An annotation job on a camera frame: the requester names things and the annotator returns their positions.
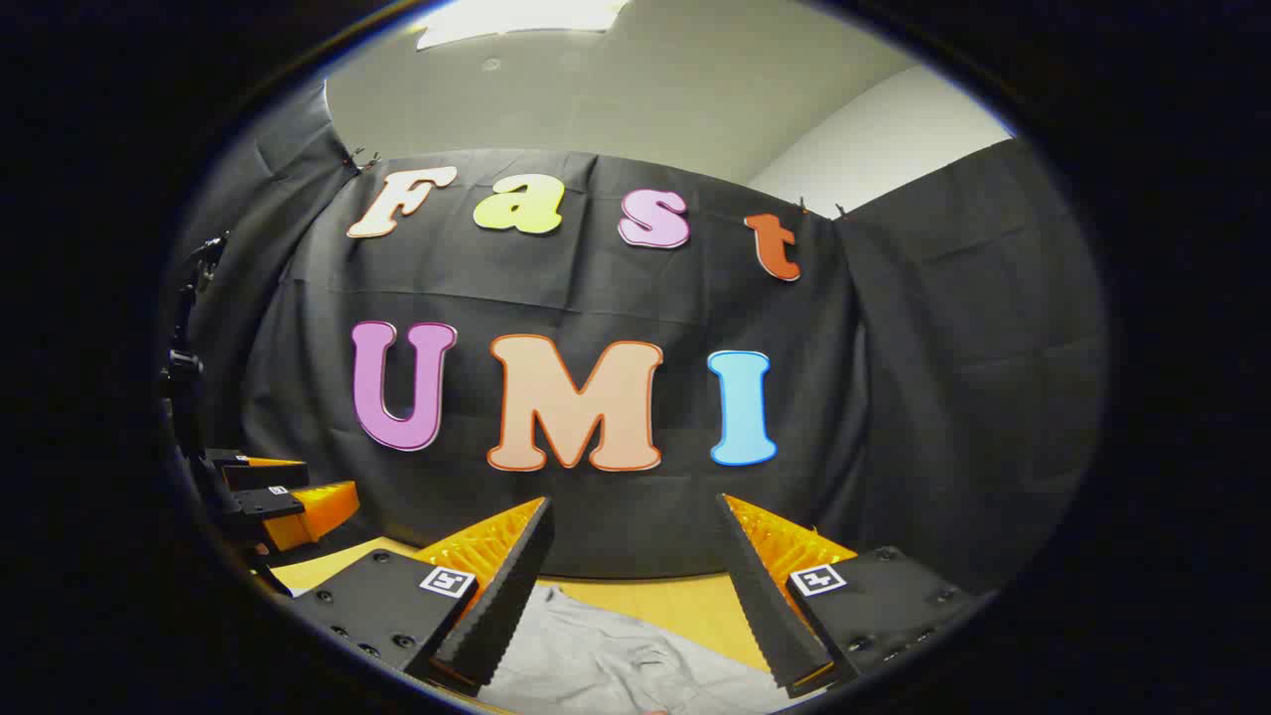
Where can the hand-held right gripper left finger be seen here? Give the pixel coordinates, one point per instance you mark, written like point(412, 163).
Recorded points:
point(504, 596)

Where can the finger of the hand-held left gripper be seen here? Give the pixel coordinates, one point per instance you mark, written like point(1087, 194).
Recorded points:
point(260, 473)
point(298, 511)

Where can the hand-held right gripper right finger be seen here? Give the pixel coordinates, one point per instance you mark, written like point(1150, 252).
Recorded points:
point(765, 606)

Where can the grey zip-neck sweatshirt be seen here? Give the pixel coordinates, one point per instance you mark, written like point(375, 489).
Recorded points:
point(616, 665)

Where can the ceiling light panel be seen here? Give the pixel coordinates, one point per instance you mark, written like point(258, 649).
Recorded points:
point(516, 20)

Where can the black backdrop cloth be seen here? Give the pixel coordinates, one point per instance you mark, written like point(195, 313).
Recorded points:
point(616, 278)

